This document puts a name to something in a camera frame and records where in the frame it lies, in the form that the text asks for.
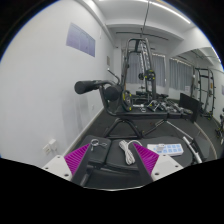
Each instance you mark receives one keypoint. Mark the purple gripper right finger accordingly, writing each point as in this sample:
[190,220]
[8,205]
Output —
[146,161]

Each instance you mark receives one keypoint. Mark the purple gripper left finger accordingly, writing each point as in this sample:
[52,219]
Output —
[77,162]

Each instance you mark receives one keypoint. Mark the metal spring clip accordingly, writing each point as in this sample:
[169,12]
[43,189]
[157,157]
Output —
[95,142]

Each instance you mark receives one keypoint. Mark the black padded weight bench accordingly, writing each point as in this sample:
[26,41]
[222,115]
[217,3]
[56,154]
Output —
[111,97]

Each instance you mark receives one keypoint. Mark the white metal bar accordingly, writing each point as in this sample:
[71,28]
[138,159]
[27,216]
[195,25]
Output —
[186,138]

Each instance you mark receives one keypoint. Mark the black multi-gym machine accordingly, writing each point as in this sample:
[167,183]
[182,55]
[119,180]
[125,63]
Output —
[157,105]

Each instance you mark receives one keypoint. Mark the grey window curtains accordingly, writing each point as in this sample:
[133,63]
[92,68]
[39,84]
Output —
[180,72]

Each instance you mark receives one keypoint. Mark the black power rack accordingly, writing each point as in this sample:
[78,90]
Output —
[204,91]

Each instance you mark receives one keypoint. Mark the white wall socket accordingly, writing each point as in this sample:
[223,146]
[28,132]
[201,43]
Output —
[50,146]

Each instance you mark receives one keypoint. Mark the wall poster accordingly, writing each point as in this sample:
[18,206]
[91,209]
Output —
[79,39]

